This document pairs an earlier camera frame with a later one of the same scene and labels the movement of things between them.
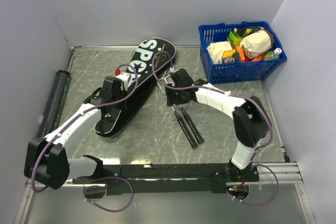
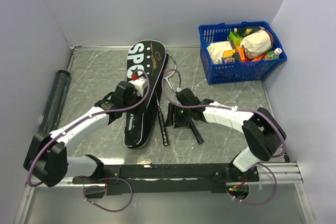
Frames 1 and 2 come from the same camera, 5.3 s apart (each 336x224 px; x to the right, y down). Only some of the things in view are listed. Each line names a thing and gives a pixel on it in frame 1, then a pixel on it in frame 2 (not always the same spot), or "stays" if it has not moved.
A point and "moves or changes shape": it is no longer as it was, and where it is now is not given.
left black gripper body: [122, 94] to [135, 99]
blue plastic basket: [235, 72] stays
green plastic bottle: [274, 54] stays
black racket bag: [154, 58] moves or changes shape
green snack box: [232, 37] stays
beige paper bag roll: [258, 43] stays
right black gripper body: [177, 96] to [182, 116]
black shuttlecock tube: [55, 102] stays
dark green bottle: [244, 31] stays
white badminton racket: [192, 142] to [166, 140]
